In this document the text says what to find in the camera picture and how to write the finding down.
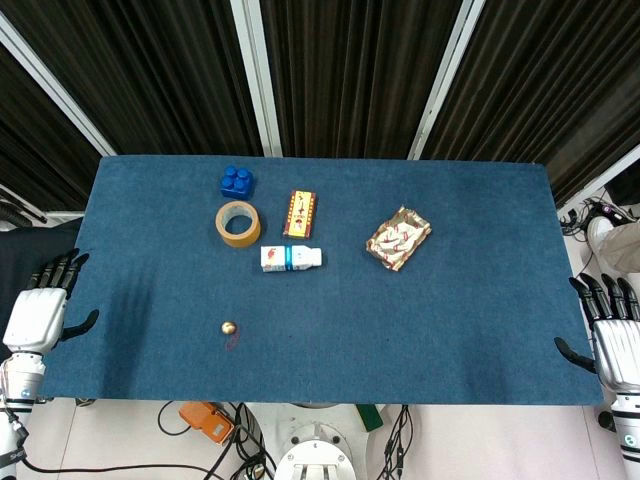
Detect gold foil snack packet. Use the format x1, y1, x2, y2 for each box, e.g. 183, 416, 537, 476
365, 204, 433, 273

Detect small white milk bottle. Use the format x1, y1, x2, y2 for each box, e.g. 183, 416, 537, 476
259, 245, 324, 274

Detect black floor cables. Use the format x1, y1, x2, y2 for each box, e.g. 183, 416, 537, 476
559, 197, 640, 241

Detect black curtain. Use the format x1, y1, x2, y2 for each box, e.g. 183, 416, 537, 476
0, 0, 640, 211

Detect red yellow card box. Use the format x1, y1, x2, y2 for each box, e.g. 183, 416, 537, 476
282, 189, 320, 239

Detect white shoe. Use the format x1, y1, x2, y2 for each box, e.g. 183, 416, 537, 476
585, 214, 619, 256

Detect blue table cloth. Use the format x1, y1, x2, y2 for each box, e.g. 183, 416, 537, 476
39, 155, 605, 407

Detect brown packing tape roll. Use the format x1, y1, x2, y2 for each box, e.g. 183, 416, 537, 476
215, 200, 262, 248

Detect white frame post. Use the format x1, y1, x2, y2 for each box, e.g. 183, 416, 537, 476
229, 0, 284, 157
407, 0, 487, 161
0, 12, 119, 157

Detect black cable bundle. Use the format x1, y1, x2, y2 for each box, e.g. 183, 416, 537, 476
382, 404, 416, 480

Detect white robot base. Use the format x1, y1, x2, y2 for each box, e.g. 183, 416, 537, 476
257, 402, 386, 480

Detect green tool handle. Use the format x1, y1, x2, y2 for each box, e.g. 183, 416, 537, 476
355, 404, 385, 432

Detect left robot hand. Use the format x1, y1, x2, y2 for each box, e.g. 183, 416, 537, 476
2, 251, 100, 356

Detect orange pedal box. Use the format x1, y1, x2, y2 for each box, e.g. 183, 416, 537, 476
179, 401, 235, 446

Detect black corrugated hose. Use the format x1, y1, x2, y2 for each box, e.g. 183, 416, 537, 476
0, 197, 49, 226

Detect blue toy building block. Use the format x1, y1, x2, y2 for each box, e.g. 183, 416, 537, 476
218, 165, 256, 200

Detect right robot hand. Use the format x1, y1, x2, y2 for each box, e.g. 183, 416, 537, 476
553, 272, 640, 396

